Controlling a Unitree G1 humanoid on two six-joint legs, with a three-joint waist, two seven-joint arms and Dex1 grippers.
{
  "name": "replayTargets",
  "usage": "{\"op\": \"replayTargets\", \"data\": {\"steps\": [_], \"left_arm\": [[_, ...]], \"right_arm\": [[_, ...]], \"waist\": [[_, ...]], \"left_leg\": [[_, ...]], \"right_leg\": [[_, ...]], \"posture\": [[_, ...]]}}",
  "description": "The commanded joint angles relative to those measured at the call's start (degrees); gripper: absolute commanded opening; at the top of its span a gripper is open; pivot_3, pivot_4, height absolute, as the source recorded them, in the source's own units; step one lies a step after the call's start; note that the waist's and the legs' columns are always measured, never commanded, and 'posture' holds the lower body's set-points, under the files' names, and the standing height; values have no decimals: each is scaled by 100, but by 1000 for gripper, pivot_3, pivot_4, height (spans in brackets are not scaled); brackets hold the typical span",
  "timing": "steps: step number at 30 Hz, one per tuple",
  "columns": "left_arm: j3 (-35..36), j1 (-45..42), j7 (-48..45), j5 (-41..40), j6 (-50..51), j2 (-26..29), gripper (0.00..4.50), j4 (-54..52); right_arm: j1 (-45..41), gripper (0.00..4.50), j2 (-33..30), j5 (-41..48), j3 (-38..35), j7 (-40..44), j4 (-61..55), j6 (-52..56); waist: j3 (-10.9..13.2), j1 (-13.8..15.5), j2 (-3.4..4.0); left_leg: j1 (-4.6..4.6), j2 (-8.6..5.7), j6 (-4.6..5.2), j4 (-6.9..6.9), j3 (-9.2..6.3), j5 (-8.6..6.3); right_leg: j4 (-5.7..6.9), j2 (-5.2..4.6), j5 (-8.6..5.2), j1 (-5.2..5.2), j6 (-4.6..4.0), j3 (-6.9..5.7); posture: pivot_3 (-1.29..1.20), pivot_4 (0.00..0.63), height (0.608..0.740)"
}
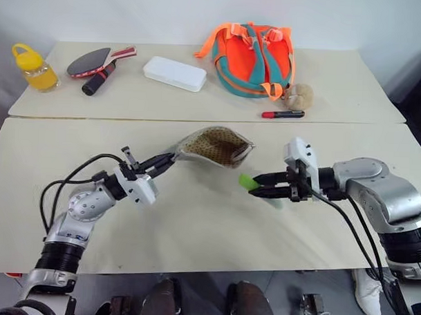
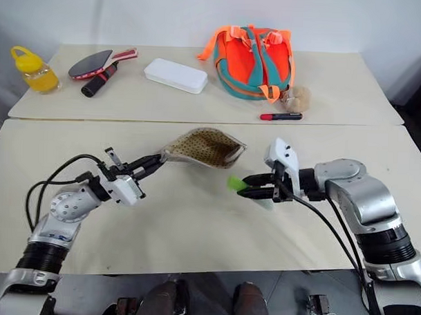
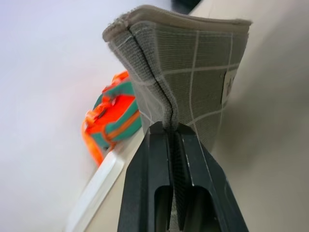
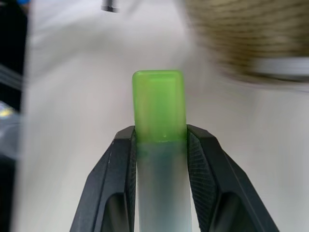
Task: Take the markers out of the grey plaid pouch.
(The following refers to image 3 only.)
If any white plastic box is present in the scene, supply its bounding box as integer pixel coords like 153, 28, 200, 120
65, 154, 125, 232

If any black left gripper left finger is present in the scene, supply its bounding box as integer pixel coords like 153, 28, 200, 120
117, 121, 175, 232

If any orange and teal backpack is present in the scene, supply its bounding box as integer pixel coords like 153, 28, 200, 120
81, 70, 141, 167

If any grey checked pouch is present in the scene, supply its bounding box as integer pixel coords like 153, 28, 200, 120
102, 4, 253, 153

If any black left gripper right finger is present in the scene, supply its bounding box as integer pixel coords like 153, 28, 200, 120
172, 123, 250, 232

